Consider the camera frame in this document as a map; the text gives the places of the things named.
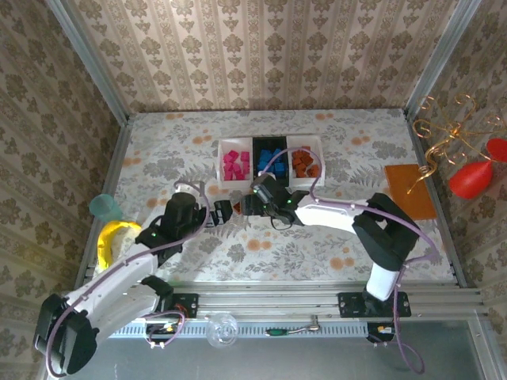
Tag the wide pink lego brick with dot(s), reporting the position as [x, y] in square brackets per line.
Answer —
[230, 157]

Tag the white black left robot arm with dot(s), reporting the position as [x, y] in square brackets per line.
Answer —
[115, 285]

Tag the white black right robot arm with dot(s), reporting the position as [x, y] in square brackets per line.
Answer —
[328, 215]

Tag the black plastic container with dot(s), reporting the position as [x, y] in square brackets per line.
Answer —
[255, 144]

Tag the teal plastic cup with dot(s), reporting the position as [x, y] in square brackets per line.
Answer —
[104, 206]

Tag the yellow banana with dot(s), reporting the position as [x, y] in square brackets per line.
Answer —
[104, 245]

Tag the clear glass bulb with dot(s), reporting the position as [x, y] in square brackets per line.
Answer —
[222, 330]

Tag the small metal latch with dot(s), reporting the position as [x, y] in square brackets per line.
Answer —
[315, 321]

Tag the orange wooden board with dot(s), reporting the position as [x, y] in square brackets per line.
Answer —
[408, 186]

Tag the grey metal panel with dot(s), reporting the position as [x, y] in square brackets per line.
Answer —
[277, 360]

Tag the large red teardrop ornament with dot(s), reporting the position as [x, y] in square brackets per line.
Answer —
[471, 180]

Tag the small red ornament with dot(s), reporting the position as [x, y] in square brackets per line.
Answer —
[498, 149]

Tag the aluminium table side rail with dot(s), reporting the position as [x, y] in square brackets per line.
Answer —
[425, 158]
[115, 170]

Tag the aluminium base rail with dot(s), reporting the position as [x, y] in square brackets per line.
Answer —
[269, 301]

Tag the black connector bracket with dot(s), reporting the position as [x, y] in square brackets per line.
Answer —
[376, 332]
[158, 329]

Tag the aluminium frame post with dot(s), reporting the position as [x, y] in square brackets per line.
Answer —
[439, 59]
[91, 67]

